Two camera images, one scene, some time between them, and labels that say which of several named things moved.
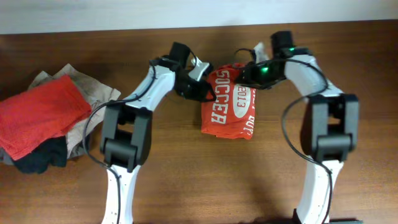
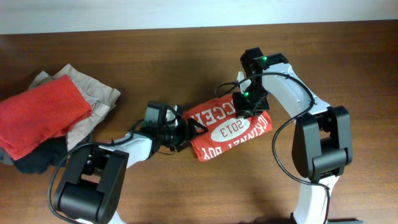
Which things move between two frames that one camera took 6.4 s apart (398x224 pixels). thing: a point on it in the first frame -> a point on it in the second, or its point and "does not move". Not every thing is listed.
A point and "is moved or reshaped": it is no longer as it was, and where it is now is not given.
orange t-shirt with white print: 232,114 is moved or reshaped
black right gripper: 249,74 -> 252,107
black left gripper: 193,90 -> 184,134
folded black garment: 52,151 does not move
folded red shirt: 32,117 does not move
